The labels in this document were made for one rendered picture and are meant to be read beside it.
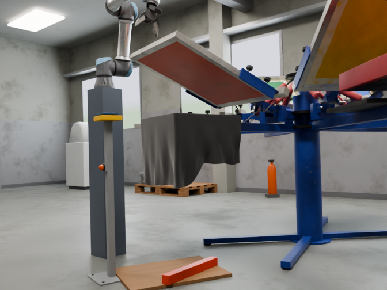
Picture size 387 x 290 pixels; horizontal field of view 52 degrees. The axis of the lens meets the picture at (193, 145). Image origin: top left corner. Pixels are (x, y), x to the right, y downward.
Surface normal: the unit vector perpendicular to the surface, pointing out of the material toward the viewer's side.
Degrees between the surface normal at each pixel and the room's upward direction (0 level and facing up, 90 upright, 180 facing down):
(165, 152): 95
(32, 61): 90
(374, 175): 90
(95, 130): 90
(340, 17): 148
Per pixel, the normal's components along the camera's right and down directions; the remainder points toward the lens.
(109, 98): 0.75, -0.04
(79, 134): -0.67, 0.00
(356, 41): 0.06, 0.84
